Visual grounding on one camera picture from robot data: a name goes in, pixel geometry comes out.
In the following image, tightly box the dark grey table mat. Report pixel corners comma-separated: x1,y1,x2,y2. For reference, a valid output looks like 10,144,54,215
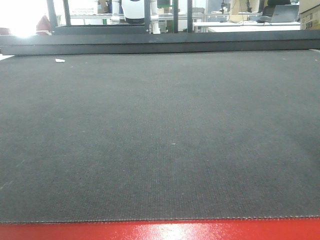
0,50,320,223

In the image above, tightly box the small white paper scrap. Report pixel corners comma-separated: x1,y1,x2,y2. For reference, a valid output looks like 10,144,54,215
55,58,66,63

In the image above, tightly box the red bag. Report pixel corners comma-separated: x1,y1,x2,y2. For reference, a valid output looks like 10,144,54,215
36,15,52,36

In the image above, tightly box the grey laptop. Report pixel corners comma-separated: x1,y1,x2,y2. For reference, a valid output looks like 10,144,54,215
258,4,299,23

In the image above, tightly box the cardboard box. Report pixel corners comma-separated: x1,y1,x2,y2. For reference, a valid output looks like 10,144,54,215
299,0,320,30

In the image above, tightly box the black metal frame rack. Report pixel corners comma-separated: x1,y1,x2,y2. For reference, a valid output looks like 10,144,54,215
0,0,320,56

